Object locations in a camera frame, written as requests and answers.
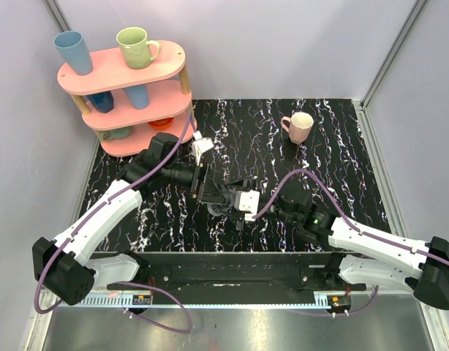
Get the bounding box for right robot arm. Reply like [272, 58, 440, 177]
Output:
[230, 181, 449, 310]

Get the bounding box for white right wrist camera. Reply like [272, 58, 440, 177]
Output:
[234, 190, 260, 222]

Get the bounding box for teal ceramic mug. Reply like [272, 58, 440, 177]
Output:
[97, 126, 133, 142]

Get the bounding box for dark blue mug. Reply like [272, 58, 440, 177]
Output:
[86, 91, 114, 113]

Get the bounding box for pink ceramic mug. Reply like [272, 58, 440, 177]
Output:
[281, 112, 314, 144]

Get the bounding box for light blue tall cup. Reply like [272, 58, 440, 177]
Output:
[53, 31, 93, 75]

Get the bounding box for orange plastic bowl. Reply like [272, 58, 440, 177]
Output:
[148, 117, 174, 131]

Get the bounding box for light blue cup middle shelf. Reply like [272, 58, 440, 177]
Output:
[123, 84, 150, 110]

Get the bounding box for aluminium frame rail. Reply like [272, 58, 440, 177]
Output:
[37, 284, 434, 312]

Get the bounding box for green ceramic mug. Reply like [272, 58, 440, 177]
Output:
[116, 27, 161, 69]

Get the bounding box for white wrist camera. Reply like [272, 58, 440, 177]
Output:
[192, 131, 214, 166]
[234, 190, 260, 222]

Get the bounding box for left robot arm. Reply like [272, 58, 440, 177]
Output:
[32, 133, 200, 306]

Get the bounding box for pink three-tier shelf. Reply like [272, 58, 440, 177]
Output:
[57, 40, 193, 157]

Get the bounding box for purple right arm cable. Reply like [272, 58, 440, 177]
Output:
[252, 169, 449, 273]

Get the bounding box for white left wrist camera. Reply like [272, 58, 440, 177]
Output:
[192, 131, 214, 166]

